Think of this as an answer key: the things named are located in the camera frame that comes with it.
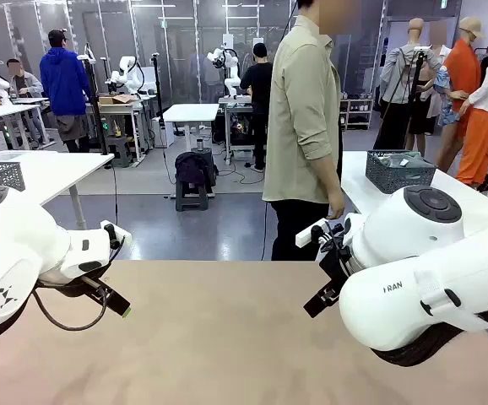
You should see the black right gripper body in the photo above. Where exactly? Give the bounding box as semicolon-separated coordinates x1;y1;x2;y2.
319;246;357;293

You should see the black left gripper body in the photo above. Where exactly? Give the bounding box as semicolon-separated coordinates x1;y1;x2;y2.
35;263;111;297

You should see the dark grey woven basket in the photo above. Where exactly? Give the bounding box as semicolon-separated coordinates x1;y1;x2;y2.
365;149;437;196

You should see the person's right forearm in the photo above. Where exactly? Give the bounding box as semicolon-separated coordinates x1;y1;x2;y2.
317;154;345;199

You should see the person's right hand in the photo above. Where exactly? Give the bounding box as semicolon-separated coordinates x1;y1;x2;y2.
326;194;347;221

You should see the grey step stool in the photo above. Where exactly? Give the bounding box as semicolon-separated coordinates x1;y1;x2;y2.
175;181;216;213
107;136;134;169

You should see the person in beige shirt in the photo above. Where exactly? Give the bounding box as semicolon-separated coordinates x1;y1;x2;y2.
262;0;361;262

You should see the white shelf with bottles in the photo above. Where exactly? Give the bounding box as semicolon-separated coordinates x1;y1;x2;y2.
339;97;375;132

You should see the mannequin in black dress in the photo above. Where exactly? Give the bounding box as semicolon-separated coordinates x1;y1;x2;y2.
407;62;442;159

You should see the black tripod stand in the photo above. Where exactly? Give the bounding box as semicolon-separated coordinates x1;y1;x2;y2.
76;41;110;156
150;52;165;149

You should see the white background table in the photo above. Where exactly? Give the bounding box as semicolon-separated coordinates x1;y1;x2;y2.
0;97;56;151

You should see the cardboard box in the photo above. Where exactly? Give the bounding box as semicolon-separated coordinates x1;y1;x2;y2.
98;93;139;105

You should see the person in black clothes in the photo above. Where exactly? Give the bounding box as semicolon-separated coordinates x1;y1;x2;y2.
239;41;275;173

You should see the white workbench with computer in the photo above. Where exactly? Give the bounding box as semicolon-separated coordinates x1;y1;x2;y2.
218;95;270;166

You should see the mannequin in white blouse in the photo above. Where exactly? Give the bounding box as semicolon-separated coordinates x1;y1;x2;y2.
456;41;488;190

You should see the person in blue hoodie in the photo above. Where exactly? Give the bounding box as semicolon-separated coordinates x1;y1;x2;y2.
39;29;92;154

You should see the white standing desk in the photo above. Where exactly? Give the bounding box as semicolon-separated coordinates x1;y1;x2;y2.
161;102;221;200

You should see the mannequin in grey shirt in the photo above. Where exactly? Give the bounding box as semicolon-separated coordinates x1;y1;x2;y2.
380;17;444;154

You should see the seated person in grey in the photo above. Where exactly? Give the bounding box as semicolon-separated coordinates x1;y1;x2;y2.
6;58;45;101

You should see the mannequin in blue floral shirt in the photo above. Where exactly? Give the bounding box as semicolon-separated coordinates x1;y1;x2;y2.
431;19;467;128

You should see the mannequin in orange with cap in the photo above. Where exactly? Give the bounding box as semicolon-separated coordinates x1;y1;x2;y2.
435;16;486;172

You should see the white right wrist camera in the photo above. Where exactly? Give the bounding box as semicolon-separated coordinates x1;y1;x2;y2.
295;217;347;255

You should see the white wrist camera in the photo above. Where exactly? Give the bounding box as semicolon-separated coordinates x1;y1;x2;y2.
295;217;347;255
100;219;133;250

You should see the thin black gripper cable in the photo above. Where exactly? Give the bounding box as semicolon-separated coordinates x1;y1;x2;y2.
31;276;111;332

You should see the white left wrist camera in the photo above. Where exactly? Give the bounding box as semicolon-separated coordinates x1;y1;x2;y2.
100;219;133;250

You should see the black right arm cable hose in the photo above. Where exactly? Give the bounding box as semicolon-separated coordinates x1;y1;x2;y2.
369;305;488;368

